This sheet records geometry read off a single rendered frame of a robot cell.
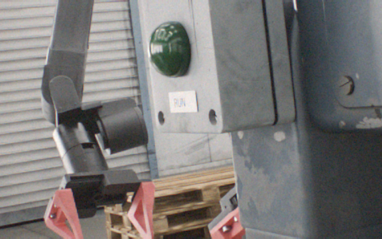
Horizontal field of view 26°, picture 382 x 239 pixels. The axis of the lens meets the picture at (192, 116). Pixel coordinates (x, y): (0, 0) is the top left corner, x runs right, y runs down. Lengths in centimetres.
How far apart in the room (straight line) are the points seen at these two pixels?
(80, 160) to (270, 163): 68
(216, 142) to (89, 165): 804
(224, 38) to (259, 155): 9
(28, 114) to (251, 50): 782
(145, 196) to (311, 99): 69
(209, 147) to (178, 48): 868
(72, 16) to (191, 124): 82
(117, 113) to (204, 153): 790
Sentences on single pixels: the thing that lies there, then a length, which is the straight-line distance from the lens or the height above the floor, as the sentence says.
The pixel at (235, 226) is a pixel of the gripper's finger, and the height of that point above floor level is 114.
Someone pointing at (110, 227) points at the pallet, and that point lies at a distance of 668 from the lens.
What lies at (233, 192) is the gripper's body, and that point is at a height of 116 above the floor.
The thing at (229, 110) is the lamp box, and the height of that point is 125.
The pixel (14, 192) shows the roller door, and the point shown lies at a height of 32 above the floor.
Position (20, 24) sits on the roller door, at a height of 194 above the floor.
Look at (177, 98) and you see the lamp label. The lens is 44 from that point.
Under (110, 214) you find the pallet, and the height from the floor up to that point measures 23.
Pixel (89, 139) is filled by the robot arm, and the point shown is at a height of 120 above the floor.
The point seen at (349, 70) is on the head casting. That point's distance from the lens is 40.
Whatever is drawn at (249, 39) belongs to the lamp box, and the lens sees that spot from 41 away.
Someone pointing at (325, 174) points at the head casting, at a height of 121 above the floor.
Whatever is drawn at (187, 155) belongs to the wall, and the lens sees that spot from 896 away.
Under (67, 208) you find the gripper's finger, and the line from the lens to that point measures 105.
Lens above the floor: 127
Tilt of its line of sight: 3 degrees down
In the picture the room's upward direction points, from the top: 7 degrees counter-clockwise
